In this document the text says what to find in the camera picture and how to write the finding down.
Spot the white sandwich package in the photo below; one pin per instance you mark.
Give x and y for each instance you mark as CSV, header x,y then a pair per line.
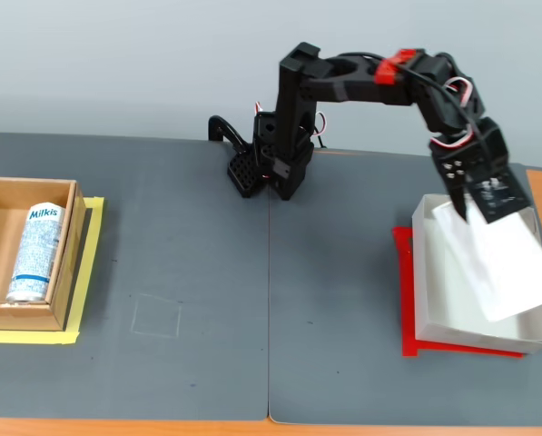
x,y
506,263

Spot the black perforated base bracket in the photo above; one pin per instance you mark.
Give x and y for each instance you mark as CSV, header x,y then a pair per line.
x,y
243,175

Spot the gray paper box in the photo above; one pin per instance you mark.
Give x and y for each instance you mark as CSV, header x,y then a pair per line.
x,y
438,290

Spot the red tape on arm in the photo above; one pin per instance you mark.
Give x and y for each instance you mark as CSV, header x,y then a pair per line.
x,y
388,70

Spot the black table clamp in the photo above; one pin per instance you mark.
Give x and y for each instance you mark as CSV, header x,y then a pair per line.
x,y
225,128

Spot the white Milkis drink can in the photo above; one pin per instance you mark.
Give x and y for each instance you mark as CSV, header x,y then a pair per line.
x,y
36,254

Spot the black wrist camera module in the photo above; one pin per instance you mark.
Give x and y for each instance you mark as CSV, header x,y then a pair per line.
x,y
497,195

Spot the dark gray table mat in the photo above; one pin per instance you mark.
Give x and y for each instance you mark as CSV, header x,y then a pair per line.
x,y
161,227
343,254

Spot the yellow tape marking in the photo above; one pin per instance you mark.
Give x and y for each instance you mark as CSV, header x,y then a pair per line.
x,y
86,272

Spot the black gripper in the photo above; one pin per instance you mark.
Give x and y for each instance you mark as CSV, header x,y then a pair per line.
x,y
467,173

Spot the shallow brown cardboard tray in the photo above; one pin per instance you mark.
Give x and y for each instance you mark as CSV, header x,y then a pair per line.
x,y
68,272

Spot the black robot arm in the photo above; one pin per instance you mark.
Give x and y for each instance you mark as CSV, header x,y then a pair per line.
x,y
293,113

